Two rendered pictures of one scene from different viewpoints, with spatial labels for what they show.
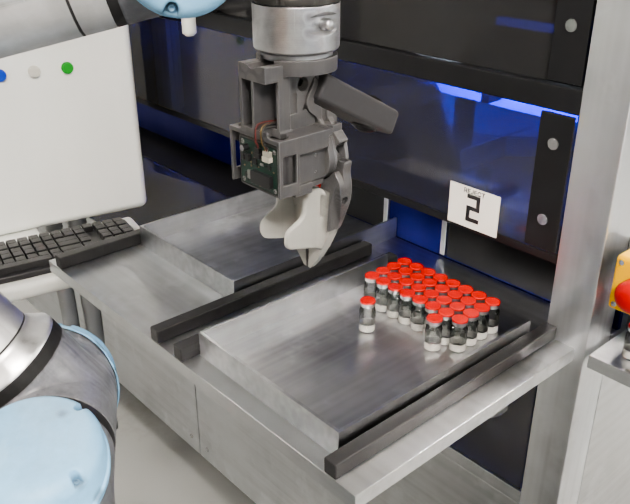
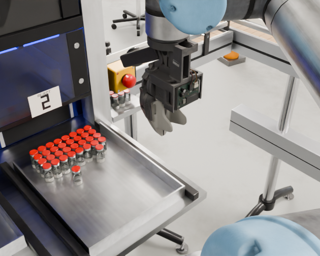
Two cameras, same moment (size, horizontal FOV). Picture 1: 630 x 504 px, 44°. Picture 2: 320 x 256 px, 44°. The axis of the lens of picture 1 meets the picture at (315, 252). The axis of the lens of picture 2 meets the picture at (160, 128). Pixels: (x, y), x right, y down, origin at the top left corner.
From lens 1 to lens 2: 0.95 m
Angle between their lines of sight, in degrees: 75
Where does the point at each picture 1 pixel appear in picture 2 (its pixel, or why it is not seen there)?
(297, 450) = (179, 211)
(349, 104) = not seen: hidden behind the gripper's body
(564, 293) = (98, 103)
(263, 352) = (93, 226)
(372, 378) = (125, 182)
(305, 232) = (179, 114)
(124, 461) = not seen: outside the picture
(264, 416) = (153, 224)
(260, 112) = (186, 68)
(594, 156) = (94, 40)
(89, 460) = not seen: hidden behind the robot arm
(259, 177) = (192, 97)
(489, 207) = (54, 94)
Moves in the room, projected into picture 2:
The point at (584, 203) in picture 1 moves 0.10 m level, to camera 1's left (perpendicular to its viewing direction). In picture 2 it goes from (96, 61) to (90, 80)
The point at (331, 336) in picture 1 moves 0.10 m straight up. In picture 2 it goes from (82, 196) to (77, 164)
